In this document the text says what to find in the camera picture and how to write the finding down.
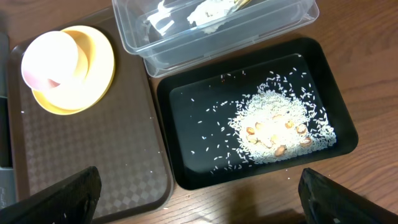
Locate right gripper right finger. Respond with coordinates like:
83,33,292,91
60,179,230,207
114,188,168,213
298,168,397,224

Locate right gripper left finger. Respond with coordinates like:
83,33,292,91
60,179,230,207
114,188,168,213
1,166,101,224

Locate rice and food scraps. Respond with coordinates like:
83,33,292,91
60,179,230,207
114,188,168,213
189,67,338,175

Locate yellow plate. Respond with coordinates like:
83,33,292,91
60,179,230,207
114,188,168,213
32,26,115,115

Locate white cup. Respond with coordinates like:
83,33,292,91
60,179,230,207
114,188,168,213
21,31,80,90

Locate green snack wrapper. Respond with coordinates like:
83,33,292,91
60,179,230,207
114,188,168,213
234,0,251,8

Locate white tissue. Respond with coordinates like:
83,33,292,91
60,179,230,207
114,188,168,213
187,0,238,26

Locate grey plastic dish rack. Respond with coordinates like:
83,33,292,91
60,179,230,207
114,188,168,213
1,33,16,210

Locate black tray bin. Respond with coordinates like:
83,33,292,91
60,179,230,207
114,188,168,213
157,37,358,190

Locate clear plastic bin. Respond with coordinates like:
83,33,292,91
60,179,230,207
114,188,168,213
112,0,320,78

